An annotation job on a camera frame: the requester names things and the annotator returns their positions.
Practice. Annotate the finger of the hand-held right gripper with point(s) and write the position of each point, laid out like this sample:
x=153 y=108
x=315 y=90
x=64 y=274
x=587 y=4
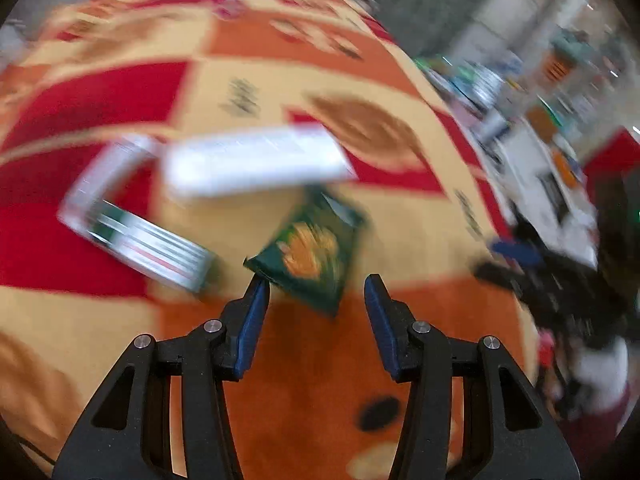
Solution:
x=505 y=277
x=515 y=252

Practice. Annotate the red cloth cover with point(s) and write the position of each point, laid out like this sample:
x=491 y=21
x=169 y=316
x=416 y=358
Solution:
x=615 y=152

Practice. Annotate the white box with striped print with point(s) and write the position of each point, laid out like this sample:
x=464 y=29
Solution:
x=135 y=240

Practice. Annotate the green patterned curtain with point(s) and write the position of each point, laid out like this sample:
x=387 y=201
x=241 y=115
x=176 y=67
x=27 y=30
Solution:
x=425 y=5

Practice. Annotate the green snack packet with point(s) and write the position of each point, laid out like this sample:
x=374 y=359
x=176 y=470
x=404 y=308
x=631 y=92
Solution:
x=310 y=250

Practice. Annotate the long white box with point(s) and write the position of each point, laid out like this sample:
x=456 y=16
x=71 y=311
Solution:
x=250 y=162

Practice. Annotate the white television cabinet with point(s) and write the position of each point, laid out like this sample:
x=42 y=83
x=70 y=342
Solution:
x=540 y=185

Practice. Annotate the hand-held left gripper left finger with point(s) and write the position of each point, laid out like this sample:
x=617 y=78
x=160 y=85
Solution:
x=252 y=325

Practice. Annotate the orange red printed blanket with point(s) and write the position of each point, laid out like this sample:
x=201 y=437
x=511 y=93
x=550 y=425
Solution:
x=310 y=385

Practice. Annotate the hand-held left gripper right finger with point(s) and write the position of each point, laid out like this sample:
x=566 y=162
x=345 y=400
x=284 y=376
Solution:
x=380 y=325

